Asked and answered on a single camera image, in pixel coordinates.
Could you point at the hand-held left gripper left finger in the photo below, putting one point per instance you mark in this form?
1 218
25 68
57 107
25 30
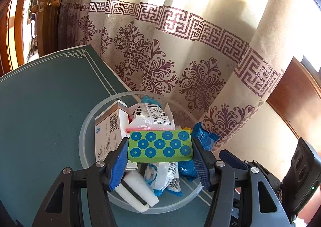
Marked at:
117 168

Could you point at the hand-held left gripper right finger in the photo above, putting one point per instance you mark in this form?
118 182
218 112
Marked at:
200 164

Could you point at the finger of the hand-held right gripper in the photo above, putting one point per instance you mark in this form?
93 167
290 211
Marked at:
233 158

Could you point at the blue foil packet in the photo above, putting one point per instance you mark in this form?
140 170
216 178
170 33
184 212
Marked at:
204 135
186 170

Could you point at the white sponge with black stripe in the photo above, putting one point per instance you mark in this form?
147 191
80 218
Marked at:
135 189

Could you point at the white blue plastic packet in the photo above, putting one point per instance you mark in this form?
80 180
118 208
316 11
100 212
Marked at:
165 174

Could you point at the yellow small item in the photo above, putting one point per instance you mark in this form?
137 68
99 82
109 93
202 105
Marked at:
186 129

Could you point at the white box with barcode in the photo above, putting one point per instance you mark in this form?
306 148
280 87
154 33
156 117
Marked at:
107 131

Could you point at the green dotted sponge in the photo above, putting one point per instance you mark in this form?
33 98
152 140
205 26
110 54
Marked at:
160 145

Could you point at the clear plastic bowl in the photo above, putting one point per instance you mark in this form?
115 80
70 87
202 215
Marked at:
87 126

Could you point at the red white snack packet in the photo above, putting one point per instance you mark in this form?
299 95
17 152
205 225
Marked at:
150 114

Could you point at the blue woven pouch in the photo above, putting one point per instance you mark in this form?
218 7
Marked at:
150 100

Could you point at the patterned cream curtain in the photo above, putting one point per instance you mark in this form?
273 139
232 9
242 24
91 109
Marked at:
200 41

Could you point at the wooden door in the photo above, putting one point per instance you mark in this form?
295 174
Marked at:
50 29

